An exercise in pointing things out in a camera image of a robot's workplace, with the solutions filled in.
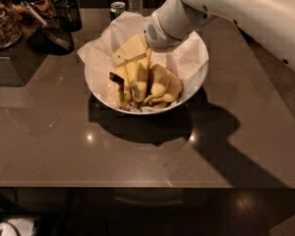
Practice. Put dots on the grey metal box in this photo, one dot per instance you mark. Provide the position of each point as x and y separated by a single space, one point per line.
19 62

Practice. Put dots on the white bowl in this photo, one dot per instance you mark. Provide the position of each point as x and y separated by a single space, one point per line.
195 72

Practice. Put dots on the tall yellow banana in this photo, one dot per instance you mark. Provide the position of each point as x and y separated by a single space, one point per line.
139 90

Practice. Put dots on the curved yellow banana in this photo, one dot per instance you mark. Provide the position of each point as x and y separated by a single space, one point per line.
173 91
158 80

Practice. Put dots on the black scoop tray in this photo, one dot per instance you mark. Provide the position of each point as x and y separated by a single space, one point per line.
58 41

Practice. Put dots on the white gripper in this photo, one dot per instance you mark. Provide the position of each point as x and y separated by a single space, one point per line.
157 35

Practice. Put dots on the right curved yellow banana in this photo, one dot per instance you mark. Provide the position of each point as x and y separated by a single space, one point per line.
173 91

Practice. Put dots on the glass snack jar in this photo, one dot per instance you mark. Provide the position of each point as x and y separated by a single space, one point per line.
41 11

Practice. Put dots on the black mesh cup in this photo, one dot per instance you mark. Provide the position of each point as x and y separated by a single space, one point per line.
69 12

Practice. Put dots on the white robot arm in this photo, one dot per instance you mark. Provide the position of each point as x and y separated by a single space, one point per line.
271 23

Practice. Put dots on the white paper liner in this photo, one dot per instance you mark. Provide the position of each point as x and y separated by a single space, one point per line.
101 46

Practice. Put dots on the white cloth under table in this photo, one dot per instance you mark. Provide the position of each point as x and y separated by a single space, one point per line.
20 226

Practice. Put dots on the green soda can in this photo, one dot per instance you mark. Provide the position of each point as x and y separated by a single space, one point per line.
116 9

